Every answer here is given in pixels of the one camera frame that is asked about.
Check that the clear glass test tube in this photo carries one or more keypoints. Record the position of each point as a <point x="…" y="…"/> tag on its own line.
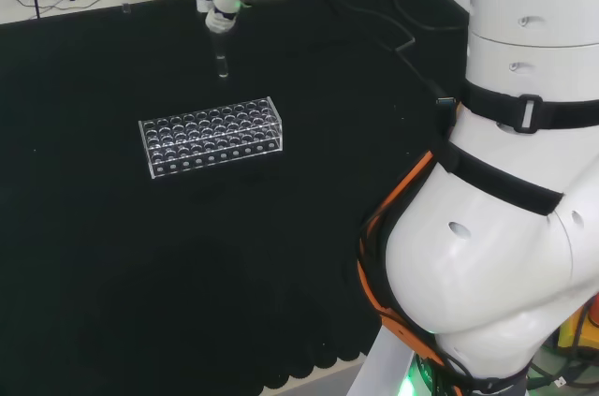
<point x="222" y="59"/>

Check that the clear plastic test tube rack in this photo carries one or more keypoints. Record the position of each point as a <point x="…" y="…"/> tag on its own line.
<point x="210" y="138"/>

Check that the yellow stop button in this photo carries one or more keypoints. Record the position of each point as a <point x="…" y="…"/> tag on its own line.
<point x="573" y="330"/>

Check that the black bench cloth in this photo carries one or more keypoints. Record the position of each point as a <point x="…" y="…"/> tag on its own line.
<point x="187" y="251"/>

